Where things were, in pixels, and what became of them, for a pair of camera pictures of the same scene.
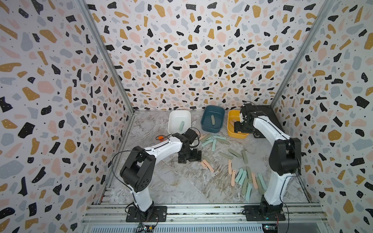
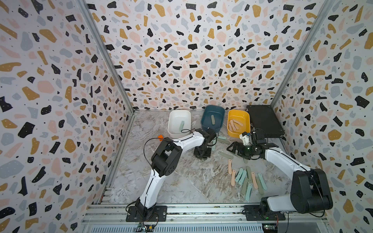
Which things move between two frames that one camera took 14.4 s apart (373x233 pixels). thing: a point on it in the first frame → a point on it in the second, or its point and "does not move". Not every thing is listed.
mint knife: (181, 126) does not move
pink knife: (255, 185) does not move
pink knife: (229, 167) → (231, 123)
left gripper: (194, 158) → (197, 154)
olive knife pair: (212, 119) does not move
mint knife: (262, 181) does not move
